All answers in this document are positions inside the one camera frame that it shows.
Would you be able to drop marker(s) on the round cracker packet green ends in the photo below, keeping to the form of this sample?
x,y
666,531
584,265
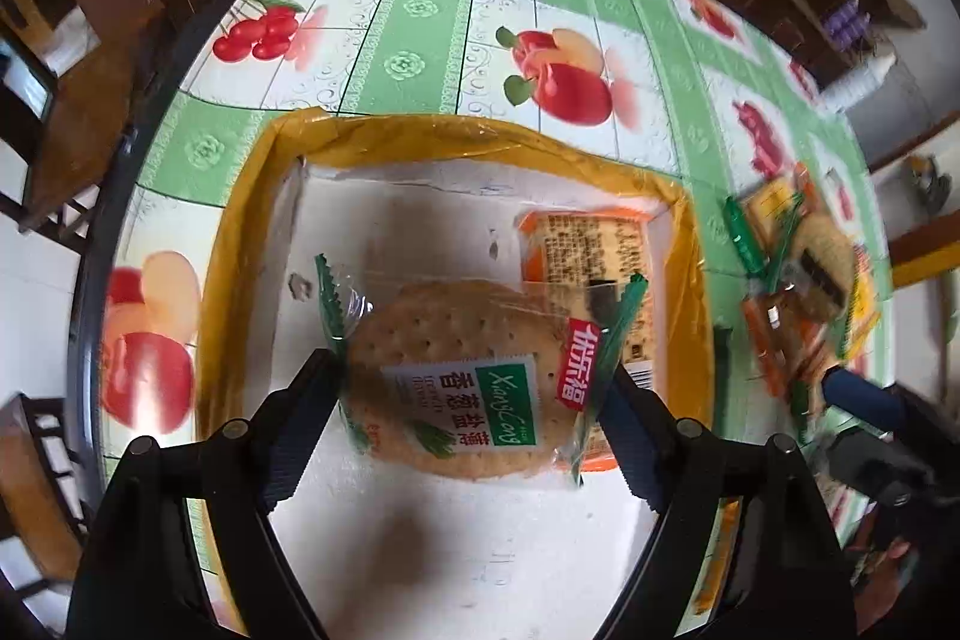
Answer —
x,y
450,340

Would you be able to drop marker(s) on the purple bottles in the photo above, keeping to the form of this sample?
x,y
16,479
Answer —
x,y
847,24

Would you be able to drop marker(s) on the orange packet with brown label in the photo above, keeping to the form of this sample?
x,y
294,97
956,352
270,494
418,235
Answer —
x,y
585,250

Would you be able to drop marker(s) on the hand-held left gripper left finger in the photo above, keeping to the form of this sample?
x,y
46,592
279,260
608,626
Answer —
x,y
300,434

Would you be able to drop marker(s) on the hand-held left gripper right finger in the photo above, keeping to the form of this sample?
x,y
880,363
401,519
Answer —
x,y
631,434

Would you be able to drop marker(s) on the white plastic bottle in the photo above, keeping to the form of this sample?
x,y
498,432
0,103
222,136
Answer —
x,y
855,84

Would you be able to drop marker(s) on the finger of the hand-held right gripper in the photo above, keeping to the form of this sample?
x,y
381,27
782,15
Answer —
x,y
862,396

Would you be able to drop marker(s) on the pile of mixed cracker packets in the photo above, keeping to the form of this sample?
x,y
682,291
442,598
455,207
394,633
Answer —
x,y
817,265

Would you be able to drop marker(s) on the cardboard box with yellow tape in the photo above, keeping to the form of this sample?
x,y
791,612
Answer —
x,y
420,212

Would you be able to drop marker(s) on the wooden chair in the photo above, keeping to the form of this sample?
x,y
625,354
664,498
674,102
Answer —
x,y
34,482
82,115

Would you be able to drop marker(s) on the fruit print green tablecloth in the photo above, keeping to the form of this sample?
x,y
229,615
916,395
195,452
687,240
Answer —
x,y
435,10

